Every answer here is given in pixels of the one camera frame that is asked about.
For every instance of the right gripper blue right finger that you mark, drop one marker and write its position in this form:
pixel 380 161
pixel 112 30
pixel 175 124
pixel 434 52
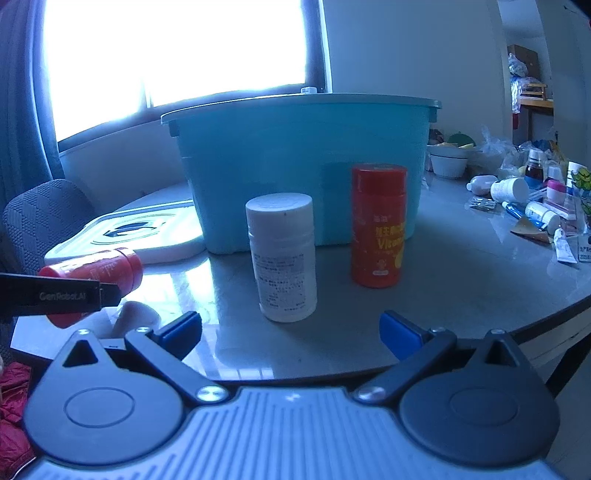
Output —
pixel 419 352

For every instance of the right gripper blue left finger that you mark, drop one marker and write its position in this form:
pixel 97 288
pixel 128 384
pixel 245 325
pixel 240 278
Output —
pixel 161 352

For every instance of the red bottle sideways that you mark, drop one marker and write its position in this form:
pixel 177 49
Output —
pixel 121 266

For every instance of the white bin lid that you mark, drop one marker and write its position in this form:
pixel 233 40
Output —
pixel 162 233

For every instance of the white pill bottle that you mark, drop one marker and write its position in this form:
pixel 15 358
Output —
pixel 282 244

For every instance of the grey fabric chair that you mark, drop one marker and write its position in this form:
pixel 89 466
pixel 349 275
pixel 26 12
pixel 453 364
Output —
pixel 41 218

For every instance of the red jacket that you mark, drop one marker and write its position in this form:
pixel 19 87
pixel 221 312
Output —
pixel 16 451

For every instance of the red vitamin bottle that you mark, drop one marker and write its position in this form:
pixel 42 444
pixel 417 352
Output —
pixel 379 204

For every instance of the white ointment tube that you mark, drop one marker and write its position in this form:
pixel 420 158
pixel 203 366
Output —
pixel 563 250

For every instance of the white bottle blue label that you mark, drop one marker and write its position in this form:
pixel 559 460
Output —
pixel 544 217

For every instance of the white bottle lying down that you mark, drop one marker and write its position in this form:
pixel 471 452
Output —
pixel 510 190

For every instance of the white bowl with fruit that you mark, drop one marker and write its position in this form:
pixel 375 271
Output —
pixel 449 160

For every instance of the dark syrup bottle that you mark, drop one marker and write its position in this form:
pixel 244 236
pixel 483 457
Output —
pixel 534 169

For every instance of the teal plastic storage bin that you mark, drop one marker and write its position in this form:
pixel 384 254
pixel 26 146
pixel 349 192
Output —
pixel 236 150

